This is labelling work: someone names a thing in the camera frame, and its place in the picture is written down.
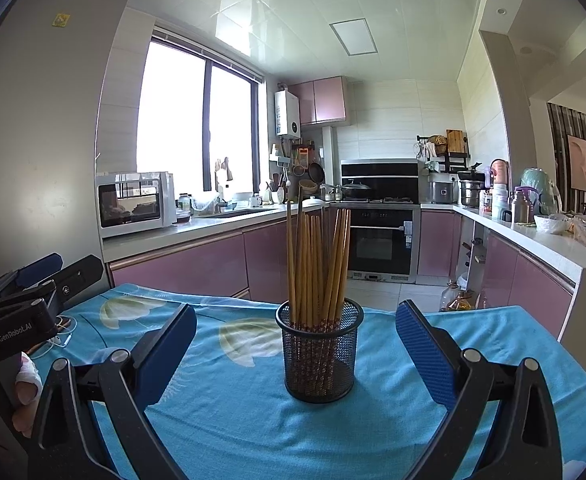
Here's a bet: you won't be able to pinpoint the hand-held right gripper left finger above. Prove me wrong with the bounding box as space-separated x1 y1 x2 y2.
27 303 198 480

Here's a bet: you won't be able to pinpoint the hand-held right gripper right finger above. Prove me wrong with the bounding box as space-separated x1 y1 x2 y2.
394 299 564 480

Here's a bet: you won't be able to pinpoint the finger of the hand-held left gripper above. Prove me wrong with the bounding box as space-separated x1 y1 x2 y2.
0 254 104 322
0 253 64 301

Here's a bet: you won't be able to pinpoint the black mesh utensil holder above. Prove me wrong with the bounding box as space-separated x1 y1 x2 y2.
275 297 365 403

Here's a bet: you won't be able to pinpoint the bundle of wooden chopsticks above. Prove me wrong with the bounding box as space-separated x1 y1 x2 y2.
284 186 352 393

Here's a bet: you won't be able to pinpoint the person's left hand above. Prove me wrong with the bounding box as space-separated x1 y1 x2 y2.
0 351 44 437

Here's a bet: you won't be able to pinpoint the clear plastic bottle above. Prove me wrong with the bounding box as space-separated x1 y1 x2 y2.
439 282 459 314

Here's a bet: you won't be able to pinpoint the white microwave oven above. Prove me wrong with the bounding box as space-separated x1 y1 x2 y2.
96 171 178 240

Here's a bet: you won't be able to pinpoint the pink base cabinets with sink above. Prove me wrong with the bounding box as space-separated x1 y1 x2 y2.
104 202 347 304

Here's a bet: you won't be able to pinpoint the black built-in oven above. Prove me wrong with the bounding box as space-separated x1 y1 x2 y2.
345 205 420 285

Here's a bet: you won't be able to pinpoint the blue floral tablecloth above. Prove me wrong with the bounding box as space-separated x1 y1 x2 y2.
48 282 586 480

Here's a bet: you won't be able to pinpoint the grey refrigerator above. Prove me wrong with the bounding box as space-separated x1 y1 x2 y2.
0 0 136 311

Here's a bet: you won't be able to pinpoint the silver rice cooker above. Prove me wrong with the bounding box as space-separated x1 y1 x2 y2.
429 172 459 206

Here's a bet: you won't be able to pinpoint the steel stock pot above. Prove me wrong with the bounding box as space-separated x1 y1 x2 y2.
459 180 483 209

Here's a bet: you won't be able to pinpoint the white canister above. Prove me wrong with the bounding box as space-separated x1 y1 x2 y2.
490 183 509 221

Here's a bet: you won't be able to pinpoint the black wok with lid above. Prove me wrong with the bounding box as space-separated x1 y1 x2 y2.
340 179 373 200

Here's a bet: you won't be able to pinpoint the steel flask with purple lid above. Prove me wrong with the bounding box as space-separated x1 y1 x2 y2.
509 187 533 225

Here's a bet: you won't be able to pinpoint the black range hood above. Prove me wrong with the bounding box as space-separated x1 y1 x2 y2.
340 159 420 204

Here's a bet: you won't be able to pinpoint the white bowl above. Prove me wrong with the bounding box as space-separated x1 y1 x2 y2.
533 214 569 236

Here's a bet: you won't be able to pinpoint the kitchen window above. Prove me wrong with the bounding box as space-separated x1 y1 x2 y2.
138 30 264 194

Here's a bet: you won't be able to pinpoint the pink thermos jug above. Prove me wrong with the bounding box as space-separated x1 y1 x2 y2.
490 159 510 201

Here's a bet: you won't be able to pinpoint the wooden cutting board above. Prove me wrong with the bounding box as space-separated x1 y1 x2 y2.
446 129 468 155

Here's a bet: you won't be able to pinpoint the white water heater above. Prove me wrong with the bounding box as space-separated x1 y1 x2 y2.
274 91 302 137

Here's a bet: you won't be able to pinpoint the ceiling light panel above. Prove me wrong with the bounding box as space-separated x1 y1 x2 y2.
329 18 378 56

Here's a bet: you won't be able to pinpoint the white earphone cable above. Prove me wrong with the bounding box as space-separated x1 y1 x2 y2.
28 314 78 359

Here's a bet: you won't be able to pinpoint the black wall rack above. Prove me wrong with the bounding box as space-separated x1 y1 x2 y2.
417 134 472 174

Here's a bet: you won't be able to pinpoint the framed wall picture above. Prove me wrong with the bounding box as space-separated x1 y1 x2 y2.
566 135 586 194

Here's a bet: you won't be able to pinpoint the pink wall cabinet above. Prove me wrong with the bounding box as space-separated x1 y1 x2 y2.
288 76 350 126

